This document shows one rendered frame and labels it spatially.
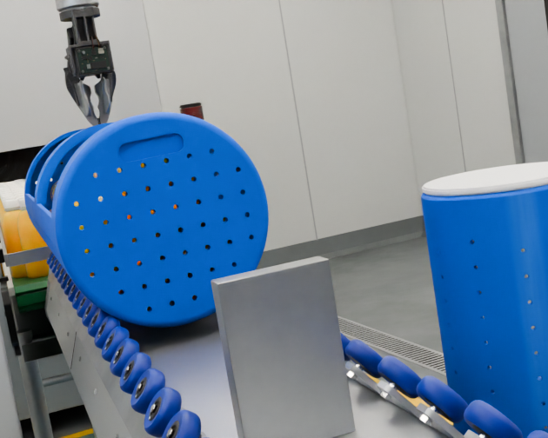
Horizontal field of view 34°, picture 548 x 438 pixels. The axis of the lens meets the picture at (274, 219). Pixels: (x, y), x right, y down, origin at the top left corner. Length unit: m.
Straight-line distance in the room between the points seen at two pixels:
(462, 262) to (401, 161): 5.69
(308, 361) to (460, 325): 0.79
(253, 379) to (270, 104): 5.97
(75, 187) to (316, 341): 0.49
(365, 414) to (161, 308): 0.43
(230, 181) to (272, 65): 5.54
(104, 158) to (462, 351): 0.72
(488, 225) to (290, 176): 5.32
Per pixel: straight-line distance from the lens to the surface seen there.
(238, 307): 0.74
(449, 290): 1.53
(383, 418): 0.82
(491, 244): 1.46
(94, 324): 1.24
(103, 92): 1.65
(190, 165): 1.17
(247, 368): 0.75
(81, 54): 1.59
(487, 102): 6.30
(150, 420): 0.82
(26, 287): 2.14
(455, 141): 6.68
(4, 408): 1.49
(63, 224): 1.15
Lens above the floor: 1.22
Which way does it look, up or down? 7 degrees down
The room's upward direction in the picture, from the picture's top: 9 degrees counter-clockwise
